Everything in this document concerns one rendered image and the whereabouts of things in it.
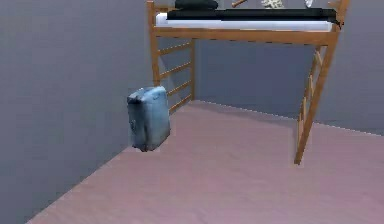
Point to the blue grey bag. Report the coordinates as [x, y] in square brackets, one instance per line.
[149, 116]

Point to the wooden loft bed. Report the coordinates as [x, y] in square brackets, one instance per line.
[243, 35]

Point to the black pillow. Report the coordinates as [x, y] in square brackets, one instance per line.
[196, 4]

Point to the black blanket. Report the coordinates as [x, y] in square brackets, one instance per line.
[253, 14]

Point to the brown wooden stick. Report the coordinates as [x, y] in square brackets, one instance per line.
[238, 3]

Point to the white patterned object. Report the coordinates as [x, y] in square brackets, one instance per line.
[272, 3]

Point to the small white object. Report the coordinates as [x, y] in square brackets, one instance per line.
[309, 3]

